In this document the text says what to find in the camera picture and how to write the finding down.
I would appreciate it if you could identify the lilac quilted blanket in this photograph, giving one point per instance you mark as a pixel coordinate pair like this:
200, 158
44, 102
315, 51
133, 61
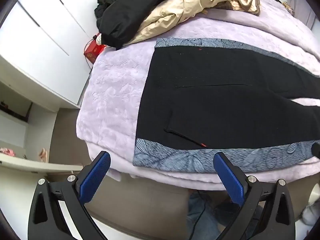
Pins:
112, 92

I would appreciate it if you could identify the beige coat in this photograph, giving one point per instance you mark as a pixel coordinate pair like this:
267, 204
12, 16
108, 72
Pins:
165, 17

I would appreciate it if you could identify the red box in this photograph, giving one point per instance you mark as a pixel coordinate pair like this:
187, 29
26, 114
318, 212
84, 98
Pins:
93, 51

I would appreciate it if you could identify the white wardrobe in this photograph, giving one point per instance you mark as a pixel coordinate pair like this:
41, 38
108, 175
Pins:
50, 42

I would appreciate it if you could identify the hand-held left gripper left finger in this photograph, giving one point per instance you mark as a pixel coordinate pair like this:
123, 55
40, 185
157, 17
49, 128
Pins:
96, 177

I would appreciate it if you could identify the white shoe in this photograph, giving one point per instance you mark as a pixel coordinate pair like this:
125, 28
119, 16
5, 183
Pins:
311, 213

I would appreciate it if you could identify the white desk shelf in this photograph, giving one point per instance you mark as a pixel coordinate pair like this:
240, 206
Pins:
15, 130

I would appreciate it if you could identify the black pants with grey trim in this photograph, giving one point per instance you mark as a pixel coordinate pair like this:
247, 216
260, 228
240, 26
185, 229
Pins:
212, 105

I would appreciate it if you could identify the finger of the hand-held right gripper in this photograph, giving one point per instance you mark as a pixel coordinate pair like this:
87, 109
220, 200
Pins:
316, 150

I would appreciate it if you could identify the pink slipper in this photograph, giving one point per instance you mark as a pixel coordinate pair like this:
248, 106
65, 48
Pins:
43, 154

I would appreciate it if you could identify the black jacket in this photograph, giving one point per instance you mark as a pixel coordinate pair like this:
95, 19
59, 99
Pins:
130, 12

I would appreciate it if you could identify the brown patterned cloth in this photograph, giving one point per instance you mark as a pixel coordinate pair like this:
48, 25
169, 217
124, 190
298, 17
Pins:
246, 1

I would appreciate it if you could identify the person's blue jeans leg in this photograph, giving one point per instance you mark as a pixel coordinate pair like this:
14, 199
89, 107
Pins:
202, 217

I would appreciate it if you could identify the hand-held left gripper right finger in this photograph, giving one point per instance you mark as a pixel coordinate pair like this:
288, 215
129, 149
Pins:
230, 180

